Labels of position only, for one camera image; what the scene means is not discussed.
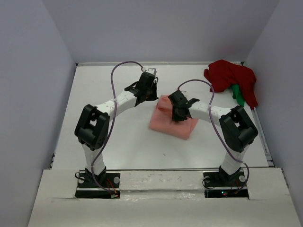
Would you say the red t shirt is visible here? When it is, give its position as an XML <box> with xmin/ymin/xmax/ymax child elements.
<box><xmin>204</xmin><ymin>60</ymin><xmax>258</xmax><ymax>109</ymax></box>

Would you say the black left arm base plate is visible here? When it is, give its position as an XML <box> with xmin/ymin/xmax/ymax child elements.
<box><xmin>75</xmin><ymin>171</ymin><xmax>121</xmax><ymax>199</ymax></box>

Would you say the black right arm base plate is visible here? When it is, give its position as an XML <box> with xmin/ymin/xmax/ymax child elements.
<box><xmin>202</xmin><ymin>170</ymin><xmax>249</xmax><ymax>199</ymax></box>

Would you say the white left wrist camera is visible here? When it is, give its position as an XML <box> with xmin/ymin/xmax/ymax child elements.
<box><xmin>142</xmin><ymin>67</ymin><xmax>157</xmax><ymax>76</ymax></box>

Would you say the green t shirt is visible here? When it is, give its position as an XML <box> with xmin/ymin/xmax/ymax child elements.
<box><xmin>230</xmin><ymin>84</ymin><xmax>245</xmax><ymax>106</ymax></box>

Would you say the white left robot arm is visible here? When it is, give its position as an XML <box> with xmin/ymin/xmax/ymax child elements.
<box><xmin>75</xmin><ymin>68</ymin><xmax>158</xmax><ymax>187</ymax></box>

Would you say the pink t shirt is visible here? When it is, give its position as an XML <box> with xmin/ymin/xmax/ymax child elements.
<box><xmin>149</xmin><ymin>95</ymin><xmax>198</xmax><ymax>140</ymax></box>

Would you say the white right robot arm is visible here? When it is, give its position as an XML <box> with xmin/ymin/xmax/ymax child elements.
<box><xmin>168</xmin><ymin>90</ymin><xmax>258</xmax><ymax>189</ymax></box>

